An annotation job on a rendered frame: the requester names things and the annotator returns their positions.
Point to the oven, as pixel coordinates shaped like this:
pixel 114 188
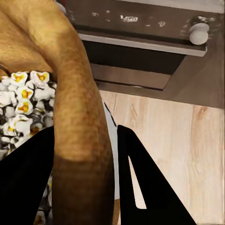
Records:
pixel 150 47

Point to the popcorn bag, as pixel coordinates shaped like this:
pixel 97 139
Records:
pixel 36 36

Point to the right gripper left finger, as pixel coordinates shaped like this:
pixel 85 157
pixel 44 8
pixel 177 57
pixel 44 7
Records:
pixel 24 174

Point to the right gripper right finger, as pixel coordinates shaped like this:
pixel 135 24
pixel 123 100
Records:
pixel 163 205

